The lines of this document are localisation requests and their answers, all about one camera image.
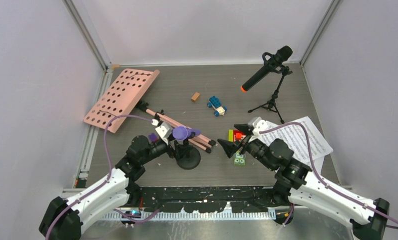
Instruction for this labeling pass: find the purple microphone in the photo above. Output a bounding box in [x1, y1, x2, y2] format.
[172, 126, 201, 141]

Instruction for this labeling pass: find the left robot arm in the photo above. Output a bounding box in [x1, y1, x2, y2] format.
[38, 133, 175, 240]

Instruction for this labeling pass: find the brown wooden block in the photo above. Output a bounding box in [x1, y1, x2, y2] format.
[191, 92, 200, 103]

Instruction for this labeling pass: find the blue white toy car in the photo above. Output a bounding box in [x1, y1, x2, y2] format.
[207, 96, 227, 117]

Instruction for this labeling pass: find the red window toy block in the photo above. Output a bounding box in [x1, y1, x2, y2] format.
[233, 130, 246, 142]

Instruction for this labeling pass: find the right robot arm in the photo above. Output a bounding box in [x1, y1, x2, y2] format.
[218, 124, 390, 240]

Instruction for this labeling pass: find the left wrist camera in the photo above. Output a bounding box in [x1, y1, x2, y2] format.
[155, 122, 173, 145]

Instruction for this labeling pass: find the lime green toy block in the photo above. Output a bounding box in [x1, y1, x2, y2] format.
[228, 129, 234, 142]

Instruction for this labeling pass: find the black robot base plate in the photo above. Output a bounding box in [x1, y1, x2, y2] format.
[123, 186, 291, 213]

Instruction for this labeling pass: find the black tripod mic stand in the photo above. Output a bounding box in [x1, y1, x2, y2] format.
[248, 65, 292, 124]

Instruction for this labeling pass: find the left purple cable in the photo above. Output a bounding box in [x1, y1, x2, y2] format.
[44, 114, 158, 240]

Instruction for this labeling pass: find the pink music stand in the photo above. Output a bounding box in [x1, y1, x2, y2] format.
[83, 68, 217, 155]

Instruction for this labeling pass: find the sheet music page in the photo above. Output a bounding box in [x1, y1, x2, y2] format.
[259, 116, 333, 162]
[302, 156, 325, 175]

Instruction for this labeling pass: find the purple red toy block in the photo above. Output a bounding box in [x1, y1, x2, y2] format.
[148, 133, 159, 143]

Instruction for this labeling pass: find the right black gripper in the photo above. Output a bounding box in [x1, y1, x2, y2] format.
[217, 123, 275, 171]

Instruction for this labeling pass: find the black round base mic stand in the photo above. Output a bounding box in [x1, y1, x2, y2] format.
[174, 139, 201, 170]

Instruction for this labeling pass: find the orange black microphone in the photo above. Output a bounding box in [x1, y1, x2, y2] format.
[241, 45, 293, 92]

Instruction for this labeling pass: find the green monster face block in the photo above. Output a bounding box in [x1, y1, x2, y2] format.
[233, 153, 246, 166]

